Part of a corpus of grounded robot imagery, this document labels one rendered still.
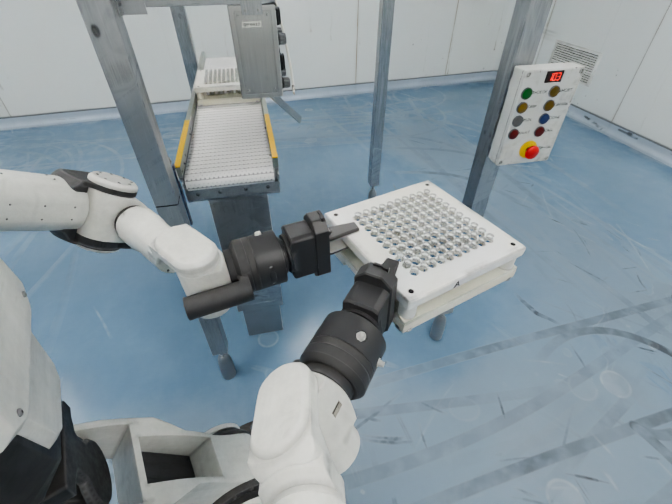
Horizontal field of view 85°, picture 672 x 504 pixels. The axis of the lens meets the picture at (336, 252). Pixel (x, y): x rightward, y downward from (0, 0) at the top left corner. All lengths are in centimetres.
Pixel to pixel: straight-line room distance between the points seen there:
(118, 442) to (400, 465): 103
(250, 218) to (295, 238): 81
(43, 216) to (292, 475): 53
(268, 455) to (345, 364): 13
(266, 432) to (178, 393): 143
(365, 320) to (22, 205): 51
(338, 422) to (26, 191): 54
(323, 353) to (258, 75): 75
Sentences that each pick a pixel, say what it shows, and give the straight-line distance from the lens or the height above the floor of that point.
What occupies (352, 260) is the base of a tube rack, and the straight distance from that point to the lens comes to 64.
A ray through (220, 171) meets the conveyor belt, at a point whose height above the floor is 94.
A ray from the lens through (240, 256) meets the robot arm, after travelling 56.
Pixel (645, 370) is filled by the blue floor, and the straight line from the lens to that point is 220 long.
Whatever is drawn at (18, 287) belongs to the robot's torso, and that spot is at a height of 116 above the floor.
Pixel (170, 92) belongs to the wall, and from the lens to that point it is 454.
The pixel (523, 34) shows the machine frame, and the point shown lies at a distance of 116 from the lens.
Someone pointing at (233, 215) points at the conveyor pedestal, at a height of 71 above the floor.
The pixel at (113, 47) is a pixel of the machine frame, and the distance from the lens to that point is 97.
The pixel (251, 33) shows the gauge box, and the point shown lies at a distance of 100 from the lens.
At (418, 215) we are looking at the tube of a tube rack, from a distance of 67.
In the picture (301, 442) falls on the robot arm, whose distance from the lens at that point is 35.
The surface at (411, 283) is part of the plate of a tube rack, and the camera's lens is 55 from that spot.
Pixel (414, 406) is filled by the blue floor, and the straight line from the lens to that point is 167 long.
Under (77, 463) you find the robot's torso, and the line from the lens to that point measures 66.
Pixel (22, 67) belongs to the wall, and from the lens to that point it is 474.
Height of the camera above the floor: 147
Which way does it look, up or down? 41 degrees down
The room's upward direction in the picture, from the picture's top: straight up
